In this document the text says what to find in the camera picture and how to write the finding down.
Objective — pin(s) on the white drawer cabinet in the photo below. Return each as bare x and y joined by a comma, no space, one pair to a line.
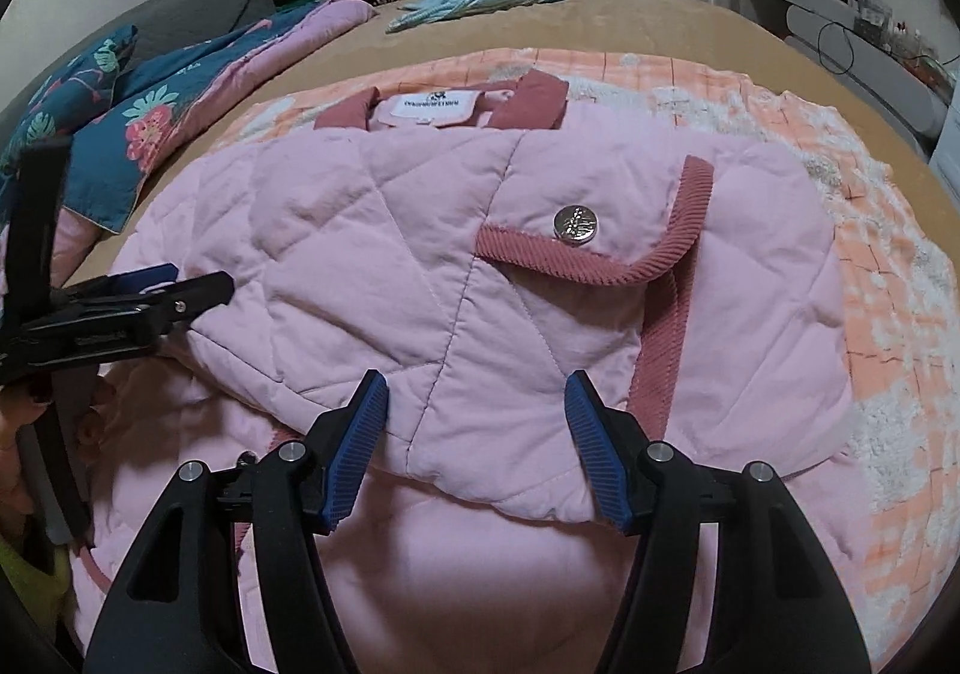
946,157

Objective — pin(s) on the grey desk with clutter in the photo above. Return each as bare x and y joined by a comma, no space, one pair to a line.
862,59

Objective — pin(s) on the blue floral quilt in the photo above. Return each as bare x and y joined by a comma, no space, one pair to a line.
142,112

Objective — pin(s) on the bed with tan sheet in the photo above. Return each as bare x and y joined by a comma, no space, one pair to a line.
637,18

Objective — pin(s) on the pink quilted jacket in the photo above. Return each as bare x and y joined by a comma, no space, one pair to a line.
375,232

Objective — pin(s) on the yellow-green cloth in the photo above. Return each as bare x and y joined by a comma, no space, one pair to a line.
26,576

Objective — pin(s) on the orange checked blanket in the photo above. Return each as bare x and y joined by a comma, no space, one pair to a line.
885,314

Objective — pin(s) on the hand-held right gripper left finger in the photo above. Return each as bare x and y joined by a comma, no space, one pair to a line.
352,456

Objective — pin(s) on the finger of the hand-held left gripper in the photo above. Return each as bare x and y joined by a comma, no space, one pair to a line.
139,278
112,329

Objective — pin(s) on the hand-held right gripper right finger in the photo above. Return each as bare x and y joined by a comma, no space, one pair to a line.
596,456

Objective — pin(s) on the person's left hand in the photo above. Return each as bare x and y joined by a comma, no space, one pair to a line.
11,475

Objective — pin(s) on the grey pillow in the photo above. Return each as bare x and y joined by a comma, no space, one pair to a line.
195,7

